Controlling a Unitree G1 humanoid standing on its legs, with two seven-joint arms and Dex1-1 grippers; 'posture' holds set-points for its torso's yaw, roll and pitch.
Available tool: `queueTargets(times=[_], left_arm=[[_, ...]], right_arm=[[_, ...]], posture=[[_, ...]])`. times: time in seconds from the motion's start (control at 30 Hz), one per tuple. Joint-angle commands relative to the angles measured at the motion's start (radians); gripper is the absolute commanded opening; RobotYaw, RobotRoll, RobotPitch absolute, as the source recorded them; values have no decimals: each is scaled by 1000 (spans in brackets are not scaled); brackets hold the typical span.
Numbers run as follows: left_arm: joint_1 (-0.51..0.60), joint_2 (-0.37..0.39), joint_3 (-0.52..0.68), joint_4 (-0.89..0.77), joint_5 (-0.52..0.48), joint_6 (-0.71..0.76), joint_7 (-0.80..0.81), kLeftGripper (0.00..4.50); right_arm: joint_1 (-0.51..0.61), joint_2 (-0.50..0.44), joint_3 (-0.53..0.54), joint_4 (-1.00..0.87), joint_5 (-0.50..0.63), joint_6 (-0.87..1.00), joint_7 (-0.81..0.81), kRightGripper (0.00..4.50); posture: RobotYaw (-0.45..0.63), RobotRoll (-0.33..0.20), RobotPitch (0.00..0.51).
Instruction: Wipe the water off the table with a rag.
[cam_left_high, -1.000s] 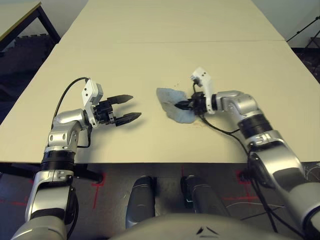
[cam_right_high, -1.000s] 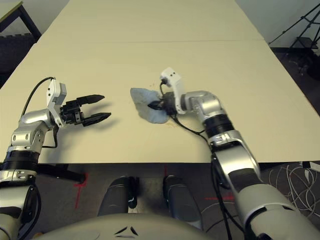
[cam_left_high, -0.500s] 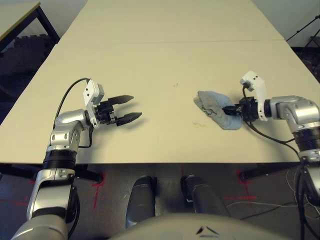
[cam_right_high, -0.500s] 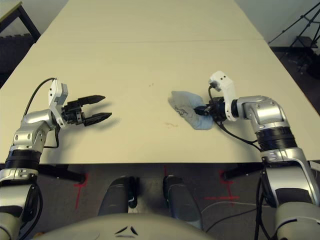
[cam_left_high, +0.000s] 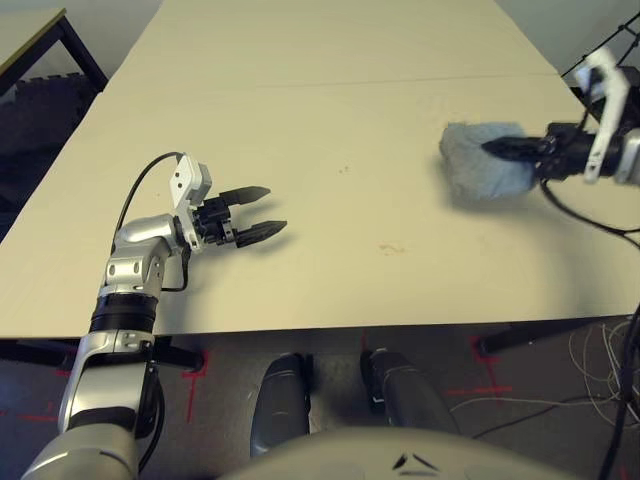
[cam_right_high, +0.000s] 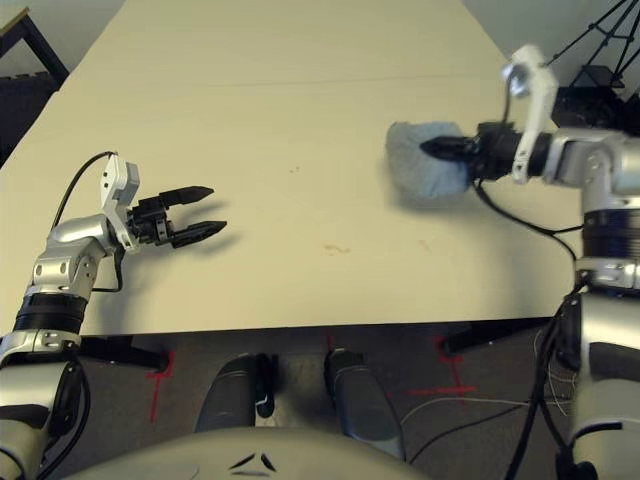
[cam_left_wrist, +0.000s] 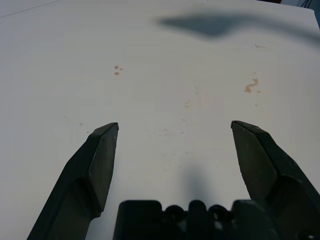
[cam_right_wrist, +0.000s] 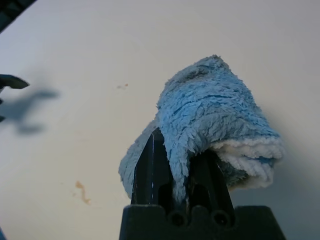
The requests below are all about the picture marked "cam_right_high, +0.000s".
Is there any light blue rag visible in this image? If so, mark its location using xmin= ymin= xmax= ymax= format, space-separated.
xmin=383 ymin=119 xmax=482 ymax=201

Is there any dark grey right robot leg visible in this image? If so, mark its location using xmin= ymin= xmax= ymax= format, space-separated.
xmin=323 ymin=348 xmax=404 ymax=459

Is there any black tripod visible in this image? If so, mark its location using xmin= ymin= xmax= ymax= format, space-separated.
xmin=544 ymin=0 xmax=640 ymax=91

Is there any black bag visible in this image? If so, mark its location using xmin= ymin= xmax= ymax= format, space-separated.
xmin=552 ymin=87 xmax=627 ymax=129

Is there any black foam floor mat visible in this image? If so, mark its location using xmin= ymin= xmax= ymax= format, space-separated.
xmin=0 ymin=72 xmax=62 ymax=167

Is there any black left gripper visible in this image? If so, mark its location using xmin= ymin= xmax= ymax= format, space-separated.
xmin=126 ymin=185 xmax=229 ymax=250

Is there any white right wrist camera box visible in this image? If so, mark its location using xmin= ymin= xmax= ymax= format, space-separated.
xmin=501 ymin=43 xmax=559 ymax=186

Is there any grey robot torso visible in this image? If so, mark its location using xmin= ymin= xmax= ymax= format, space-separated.
xmin=59 ymin=427 xmax=427 ymax=480

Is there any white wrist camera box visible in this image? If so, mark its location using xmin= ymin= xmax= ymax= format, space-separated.
xmin=97 ymin=155 xmax=143 ymax=252
xmin=501 ymin=43 xmax=559 ymax=186

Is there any dark grey left robot leg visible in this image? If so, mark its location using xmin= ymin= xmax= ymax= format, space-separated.
xmin=194 ymin=352 xmax=279 ymax=434

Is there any dark grey robot leg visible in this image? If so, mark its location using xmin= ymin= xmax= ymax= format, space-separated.
xmin=323 ymin=348 xmax=404 ymax=459
xmin=194 ymin=352 xmax=279 ymax=434

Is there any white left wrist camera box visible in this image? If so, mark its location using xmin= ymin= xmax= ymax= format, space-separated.
xmin=97 ymin=155 xmax=143 ymax=252

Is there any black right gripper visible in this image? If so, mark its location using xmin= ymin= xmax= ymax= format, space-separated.
xmin=419 ymin=122 xmax=524 ymax=181

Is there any black left wrist camera cable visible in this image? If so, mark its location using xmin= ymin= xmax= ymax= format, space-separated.
xmin=52 ymin=151 xmax=125 ymax=294

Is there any black equipment case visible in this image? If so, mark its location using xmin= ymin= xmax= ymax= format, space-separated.
xmin=573 ymin=64 xmax=627 ymax=90

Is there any black table foot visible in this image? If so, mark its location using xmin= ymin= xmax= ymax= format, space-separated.
xmin=443 ymin=319 xmax=554 ymax=358
xmin=79 ymin=335 xmax=169 ymax=374

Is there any wooden side table black frame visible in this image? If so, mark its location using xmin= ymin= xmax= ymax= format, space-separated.
xmin=0 ymin=9 xmax=71 ymax=82

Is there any thin white floor cable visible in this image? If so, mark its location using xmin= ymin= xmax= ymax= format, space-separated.
xmin=403 ymin=396 xmax=577 ymax=422

